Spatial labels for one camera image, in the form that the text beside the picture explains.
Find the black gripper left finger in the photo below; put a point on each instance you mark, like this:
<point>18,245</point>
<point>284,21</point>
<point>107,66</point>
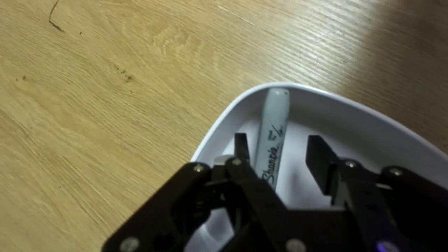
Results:
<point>177,204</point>

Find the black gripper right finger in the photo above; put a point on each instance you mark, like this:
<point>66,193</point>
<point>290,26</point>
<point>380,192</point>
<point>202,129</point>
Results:
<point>373,204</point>

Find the green-capped white Sharpie marker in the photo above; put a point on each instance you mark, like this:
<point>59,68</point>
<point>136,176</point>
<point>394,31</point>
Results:
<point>273,134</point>

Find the white plastic container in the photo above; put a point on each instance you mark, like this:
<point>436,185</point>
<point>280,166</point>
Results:
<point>364,134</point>

